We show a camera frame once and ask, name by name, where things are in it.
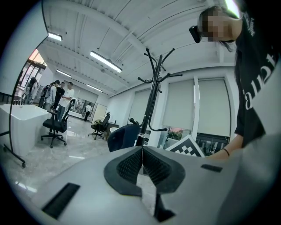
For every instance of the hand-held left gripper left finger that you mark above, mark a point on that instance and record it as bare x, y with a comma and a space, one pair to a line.
87, 189

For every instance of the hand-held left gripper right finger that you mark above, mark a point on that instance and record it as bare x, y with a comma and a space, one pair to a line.
202, 193

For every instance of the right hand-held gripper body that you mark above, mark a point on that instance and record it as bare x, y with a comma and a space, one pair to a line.
187, 147

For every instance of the black coat rack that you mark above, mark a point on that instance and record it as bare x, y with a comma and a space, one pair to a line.
149, 105

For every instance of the person's right forearm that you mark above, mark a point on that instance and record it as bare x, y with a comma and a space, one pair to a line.
235, 143

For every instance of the black wrist band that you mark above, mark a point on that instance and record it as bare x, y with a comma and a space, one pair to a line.
226, 152

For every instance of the beige roller blind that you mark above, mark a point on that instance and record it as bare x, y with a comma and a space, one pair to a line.
178, 103
214, 107
140, 105

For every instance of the dark wooden desk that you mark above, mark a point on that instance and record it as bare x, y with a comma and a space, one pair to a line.
112, 131

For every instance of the black mesh office chair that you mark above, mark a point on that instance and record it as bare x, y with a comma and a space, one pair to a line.
101, 126
56, 125

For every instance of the person's black printed t-shirt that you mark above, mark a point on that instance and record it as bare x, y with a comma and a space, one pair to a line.
249, 88

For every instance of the white cloth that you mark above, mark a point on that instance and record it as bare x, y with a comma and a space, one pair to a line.
73, 102

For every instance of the white bathtub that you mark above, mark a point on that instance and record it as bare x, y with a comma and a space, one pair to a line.
24, 127

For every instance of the long ceiling light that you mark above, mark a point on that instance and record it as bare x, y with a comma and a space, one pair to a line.
105, 61
94, 87
63, 73
231, 7
55, 36

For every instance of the person's head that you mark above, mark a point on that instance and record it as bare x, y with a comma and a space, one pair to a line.
221, 24

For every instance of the black head-worn camera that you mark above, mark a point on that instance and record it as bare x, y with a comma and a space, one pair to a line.
195, 34

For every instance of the black wheeled frame stand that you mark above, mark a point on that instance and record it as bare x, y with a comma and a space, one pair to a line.
13, 94

